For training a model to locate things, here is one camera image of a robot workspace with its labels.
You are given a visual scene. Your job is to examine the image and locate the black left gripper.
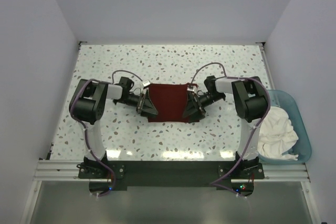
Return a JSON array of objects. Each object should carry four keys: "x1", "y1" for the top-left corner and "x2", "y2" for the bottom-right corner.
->
[{"x1": 115, "y1": 91, "x2": 158, "y2": 119}]

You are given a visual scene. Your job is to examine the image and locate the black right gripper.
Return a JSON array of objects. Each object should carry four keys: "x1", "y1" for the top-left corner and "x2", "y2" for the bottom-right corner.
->
[{"x1": 183, "y1": 91, "x2": 224, "y2": 123}]

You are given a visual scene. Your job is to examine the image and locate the dark red t-shirt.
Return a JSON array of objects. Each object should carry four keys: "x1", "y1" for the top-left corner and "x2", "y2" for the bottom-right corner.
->
[{"x1": 148, "y1": 83, "x2": 198, "y2": 123}]

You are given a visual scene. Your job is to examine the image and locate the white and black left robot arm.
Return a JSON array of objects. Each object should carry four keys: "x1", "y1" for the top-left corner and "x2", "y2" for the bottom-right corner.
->
[{"x1": 69, "y1": 77, "x2": 159, "y2": 178}]

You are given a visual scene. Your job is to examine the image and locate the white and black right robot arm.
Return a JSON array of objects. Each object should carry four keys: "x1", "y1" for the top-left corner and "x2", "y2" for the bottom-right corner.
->
[{"x1": 182, "y1": 76, "x2": 270, "y2": 178}]

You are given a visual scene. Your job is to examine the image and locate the white crumpled t-shirt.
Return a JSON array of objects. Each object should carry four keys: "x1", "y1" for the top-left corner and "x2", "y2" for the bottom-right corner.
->
[{"x1": 257, "y1": 106, "x2": 299, "y2": 161}]

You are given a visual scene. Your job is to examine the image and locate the translucent blue plastic basket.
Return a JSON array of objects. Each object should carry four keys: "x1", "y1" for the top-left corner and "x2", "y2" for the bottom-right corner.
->
[{"x1": 259, "y1": 90, "x2": 312, "y2": 165}]

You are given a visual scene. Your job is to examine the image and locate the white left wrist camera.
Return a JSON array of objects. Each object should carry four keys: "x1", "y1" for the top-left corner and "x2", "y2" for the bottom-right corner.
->
[{"x1": 140, "y1": 80, "x2": 151, "y2": 90}]

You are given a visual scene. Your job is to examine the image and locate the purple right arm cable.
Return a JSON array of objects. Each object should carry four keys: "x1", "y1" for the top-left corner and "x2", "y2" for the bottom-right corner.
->
[{"x1": 190, "y1": 62, "x2": 271, "y2": 192}]

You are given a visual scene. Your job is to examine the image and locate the aluminium extrusion rail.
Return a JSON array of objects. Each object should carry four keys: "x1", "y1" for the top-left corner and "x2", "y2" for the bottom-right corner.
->
[{"x1": 21, "y1": 159, "x2": 321, "y2": 223}]

